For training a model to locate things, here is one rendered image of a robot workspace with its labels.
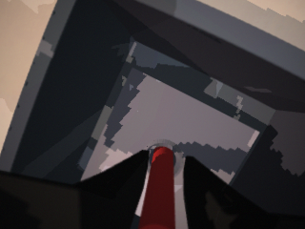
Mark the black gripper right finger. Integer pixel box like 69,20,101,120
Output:
183,156,305,229

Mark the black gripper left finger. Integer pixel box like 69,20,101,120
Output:
0,150,150,229

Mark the dark red peg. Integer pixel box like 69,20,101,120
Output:
138,147,175,229

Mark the dark grey open box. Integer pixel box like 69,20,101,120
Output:
0,0,305,217

